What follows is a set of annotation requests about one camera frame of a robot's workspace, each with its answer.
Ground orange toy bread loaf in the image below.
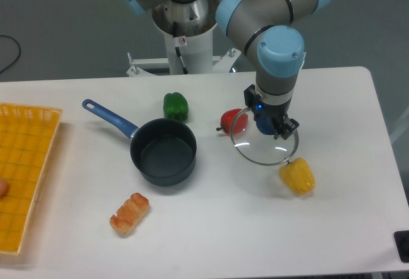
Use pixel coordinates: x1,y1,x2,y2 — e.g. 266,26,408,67
109,193,150,237

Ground glass lid with blue knob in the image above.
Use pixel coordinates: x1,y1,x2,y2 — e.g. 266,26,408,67
230,108,299,166

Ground green bell pepper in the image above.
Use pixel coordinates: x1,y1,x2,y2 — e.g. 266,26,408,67
162,92,189,123

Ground black cable on floor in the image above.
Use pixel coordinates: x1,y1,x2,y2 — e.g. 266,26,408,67
0,34,22,73

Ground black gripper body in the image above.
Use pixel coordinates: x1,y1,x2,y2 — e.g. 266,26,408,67
243,84,291,123

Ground black object at table corner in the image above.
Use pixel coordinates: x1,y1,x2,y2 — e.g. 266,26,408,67
394,230,409,263

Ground yellow bell pepper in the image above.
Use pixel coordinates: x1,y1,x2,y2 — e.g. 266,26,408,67
279,158,316,195

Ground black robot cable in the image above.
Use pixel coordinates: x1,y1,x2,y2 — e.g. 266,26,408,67
173,20,190,75

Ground pink object in basket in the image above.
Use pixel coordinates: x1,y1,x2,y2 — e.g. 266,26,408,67
0,178,9,197

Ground dark pot with blue handle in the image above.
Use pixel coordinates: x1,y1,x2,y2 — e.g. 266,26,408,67
82,99,197,186

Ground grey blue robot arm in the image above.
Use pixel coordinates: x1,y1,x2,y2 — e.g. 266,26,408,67
125,0,331,139

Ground yellow woven basket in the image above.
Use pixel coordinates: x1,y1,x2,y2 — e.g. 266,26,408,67
1,103,63,255

